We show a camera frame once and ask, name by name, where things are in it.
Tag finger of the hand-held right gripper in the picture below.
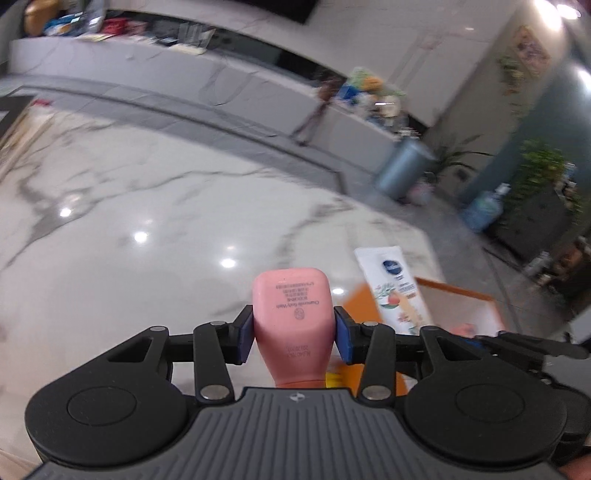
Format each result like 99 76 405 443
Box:
464 333 591 381

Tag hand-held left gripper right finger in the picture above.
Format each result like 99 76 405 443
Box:
333 305 481 403

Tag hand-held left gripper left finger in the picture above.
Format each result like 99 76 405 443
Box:
107 305 254 403

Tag orange cardboard box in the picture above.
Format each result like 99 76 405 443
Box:
342 276 506 398

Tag white lotion tube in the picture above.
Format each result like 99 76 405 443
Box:
354 246 435 335

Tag dark grey cabinet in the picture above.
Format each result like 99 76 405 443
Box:
499 185 573 259

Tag blue water jug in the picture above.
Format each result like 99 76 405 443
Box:
462 184 511 232

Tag grey metal trash can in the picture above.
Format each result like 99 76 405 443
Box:
375 138 437 201

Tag long-leaf potted plant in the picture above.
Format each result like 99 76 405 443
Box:
429 136 491 185

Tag hanging vine plant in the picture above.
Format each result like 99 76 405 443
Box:
496 55 532 121

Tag white router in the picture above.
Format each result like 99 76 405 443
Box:
175 24 217 51

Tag brown bag with strap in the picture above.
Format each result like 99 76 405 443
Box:
293 76 340 144

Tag framed wall picture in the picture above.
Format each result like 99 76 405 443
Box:
512 25 552 77

